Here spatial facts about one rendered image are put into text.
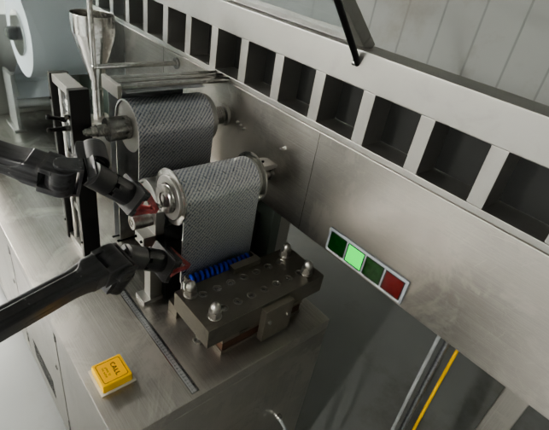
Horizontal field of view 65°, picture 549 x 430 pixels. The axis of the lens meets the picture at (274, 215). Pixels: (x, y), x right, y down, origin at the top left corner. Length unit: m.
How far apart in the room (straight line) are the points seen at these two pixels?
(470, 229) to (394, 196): 0.18
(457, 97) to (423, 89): 0.07
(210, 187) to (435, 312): 0.60
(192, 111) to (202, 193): 0.29
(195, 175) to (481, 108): 0.64
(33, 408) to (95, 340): 1.06
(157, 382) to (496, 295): 0.78
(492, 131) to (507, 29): 1.86
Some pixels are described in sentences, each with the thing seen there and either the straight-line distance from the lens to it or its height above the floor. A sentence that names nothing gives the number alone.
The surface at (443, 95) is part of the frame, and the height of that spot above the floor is 1.63.
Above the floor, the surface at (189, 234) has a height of 1.17.
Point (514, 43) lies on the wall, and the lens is 2.72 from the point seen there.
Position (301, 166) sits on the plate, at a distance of 1.18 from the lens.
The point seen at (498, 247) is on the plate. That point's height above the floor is 1.41.
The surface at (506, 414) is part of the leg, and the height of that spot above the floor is 0.94.
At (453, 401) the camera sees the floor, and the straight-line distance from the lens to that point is 2.57.
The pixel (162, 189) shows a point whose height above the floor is 1.28.
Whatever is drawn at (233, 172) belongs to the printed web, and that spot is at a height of 1.30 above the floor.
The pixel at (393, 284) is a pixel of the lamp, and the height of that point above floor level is 1.19.
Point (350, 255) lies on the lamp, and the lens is 1.13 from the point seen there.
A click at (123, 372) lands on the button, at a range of 1.13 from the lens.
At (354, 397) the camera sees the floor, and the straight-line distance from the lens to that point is 2.35.
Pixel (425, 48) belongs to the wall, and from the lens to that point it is 2.80.
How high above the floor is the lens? 1.83
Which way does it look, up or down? 32 degrees down
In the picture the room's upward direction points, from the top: 11 degrees clockwise
